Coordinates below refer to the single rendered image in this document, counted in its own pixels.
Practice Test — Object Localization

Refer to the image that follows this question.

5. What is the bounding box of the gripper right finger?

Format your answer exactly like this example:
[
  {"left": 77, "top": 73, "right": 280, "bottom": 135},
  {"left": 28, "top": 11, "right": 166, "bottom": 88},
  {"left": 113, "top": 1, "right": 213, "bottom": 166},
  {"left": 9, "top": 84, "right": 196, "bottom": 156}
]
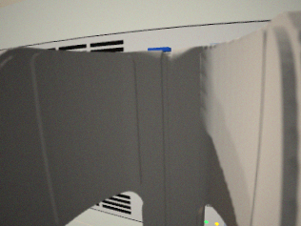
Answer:
[{"left": 167, "top": 10, "right": 301, "bottom": 226}]

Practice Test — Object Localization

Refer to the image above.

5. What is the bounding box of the grey server rack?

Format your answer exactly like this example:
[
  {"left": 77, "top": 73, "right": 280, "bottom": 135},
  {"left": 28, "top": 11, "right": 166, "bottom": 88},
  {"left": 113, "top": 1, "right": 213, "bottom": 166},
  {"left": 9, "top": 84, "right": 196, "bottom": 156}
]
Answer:
[{"left": 0, "top": 0, "right": 301, "bottom": 226}]

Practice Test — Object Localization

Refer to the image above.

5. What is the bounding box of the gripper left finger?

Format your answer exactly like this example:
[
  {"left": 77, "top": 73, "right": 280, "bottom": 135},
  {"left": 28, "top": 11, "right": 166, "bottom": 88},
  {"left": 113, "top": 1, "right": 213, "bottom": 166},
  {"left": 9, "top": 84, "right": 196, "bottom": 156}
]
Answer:
[{"left": 0, "top": 47, "right": 171, "bottom": 226}]

